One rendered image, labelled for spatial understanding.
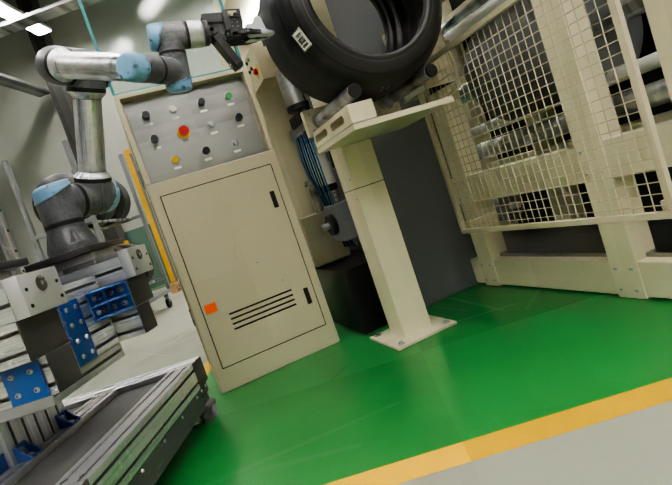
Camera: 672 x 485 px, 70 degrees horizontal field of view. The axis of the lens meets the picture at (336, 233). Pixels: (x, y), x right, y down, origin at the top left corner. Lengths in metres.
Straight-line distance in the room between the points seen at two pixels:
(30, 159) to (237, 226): 10.97
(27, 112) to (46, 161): 1.14
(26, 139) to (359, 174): 11.46
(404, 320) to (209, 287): 0.80
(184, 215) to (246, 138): 0.43
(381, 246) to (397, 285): 0.17
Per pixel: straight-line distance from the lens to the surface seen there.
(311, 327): 2.15
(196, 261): 2.04
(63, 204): 1.73
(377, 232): 1.86
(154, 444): 1.48
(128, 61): 1.40
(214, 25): 1.57
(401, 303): 1.91
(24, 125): 12.97
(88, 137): 1.79
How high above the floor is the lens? 0.61
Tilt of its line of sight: 4 degrees down
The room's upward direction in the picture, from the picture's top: 19 degrees counter-clockwise
